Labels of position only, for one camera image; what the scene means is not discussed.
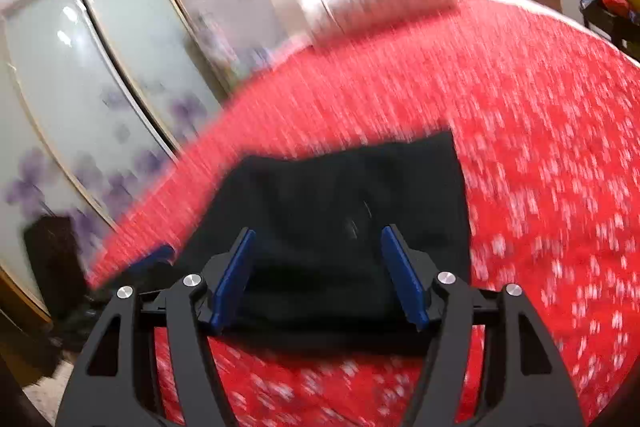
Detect black pants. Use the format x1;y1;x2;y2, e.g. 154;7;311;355
172;129;473;358

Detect floral glass wardrobe door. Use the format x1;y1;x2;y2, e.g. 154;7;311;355
0;0;178;313
75;0;226;152

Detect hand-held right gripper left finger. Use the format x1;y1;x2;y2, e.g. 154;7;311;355
55;228;257;427

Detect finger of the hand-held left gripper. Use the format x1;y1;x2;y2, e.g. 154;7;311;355
90;244;178;295

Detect red floral bedspread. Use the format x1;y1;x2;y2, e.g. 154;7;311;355
85;0;640;427

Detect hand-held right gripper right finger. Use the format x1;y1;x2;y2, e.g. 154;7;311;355
381;224;586;427

